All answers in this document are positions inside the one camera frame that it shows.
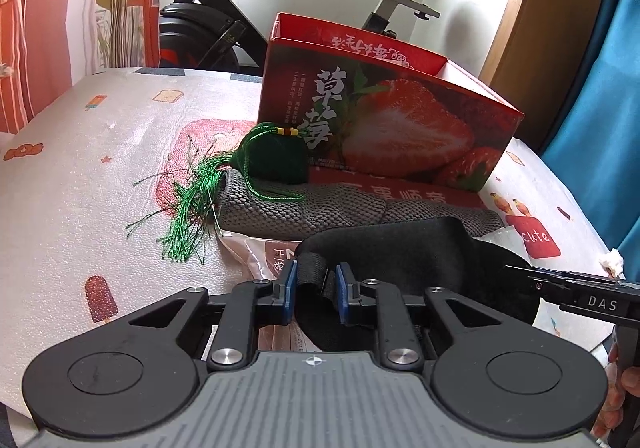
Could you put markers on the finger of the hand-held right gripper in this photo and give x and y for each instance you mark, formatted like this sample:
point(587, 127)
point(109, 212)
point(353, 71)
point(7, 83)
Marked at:
point(545, 284)

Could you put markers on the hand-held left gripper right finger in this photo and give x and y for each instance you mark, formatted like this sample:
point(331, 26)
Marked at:
point(343, 295)

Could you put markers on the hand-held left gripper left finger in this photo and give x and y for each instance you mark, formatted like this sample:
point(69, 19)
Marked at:
point(289, 293)

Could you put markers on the grey knitted cloth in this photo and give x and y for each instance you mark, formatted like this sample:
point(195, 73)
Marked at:
point(320, 213)

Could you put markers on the green tassel sachet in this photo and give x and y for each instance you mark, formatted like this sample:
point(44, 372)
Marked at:
point(272, 158)

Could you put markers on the red strawberry print box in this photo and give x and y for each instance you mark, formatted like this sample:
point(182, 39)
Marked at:
point(400, 123)

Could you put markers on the person's right hand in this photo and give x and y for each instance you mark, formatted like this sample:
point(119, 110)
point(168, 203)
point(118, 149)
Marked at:
point(612, 403)

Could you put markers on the crumpled white tissue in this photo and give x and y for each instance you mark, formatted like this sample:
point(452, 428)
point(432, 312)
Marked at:
point(612, 262)

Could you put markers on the blue curtain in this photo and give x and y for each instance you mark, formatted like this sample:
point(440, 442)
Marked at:
point(600, 103)

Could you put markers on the black exercise bike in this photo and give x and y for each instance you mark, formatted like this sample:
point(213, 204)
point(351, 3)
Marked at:
point(200, 13)

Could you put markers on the wooden door frame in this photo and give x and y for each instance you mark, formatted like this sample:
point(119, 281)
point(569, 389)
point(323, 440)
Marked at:
point(550, 53)

